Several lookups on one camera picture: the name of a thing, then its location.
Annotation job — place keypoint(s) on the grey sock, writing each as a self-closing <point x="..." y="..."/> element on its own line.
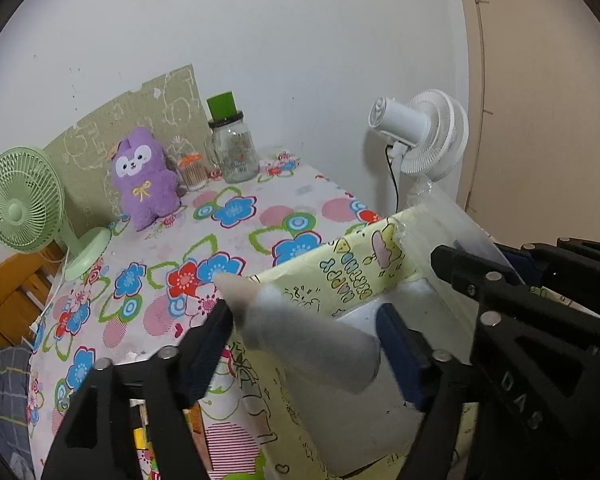
<point x="305" y="340"/>

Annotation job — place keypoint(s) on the cotton swab container orange lid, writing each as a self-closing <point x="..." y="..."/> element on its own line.
<point x="194" y="175"/>

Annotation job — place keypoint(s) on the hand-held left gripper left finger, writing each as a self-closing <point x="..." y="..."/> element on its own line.
<point x="215" y="335"/>

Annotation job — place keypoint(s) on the green desk fan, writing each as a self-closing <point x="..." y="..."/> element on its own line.
<point x="22" y="200"/>

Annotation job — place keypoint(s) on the clear plastic sheet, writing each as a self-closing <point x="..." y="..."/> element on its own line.
<point x="455" y="220"/>

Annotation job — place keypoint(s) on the wooden chair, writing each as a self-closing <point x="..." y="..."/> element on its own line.
<point x="10" y="300"/>

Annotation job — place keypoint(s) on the floral tablecloth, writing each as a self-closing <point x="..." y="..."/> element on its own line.
<point x="155" y="250"/>

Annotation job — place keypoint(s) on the purple plush toy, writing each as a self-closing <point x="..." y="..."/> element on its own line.
<point x="145" y="185"/>

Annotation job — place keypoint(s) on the glass jar with green lid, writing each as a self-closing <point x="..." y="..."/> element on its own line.
<point x="235" y="155"/>

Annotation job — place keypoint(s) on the blue plaid cloth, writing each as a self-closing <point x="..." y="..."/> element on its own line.
<point x="5" y="400"/>

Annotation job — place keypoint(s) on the yellow cartoon printed storage box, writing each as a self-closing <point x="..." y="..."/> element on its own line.
<point x="300" y="410"/>

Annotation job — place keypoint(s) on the white standing fan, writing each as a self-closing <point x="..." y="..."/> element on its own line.
<point x="405" y="120"/>

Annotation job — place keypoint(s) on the beige door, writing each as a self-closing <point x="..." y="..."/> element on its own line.
<point x="540" y="85"/>

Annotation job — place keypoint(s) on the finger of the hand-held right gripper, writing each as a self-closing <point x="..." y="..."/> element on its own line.
<point x="480" y="285"/>
<point x="580" y="260"/>

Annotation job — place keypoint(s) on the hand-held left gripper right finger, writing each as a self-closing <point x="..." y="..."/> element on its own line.
<point x="400" y="355"/>

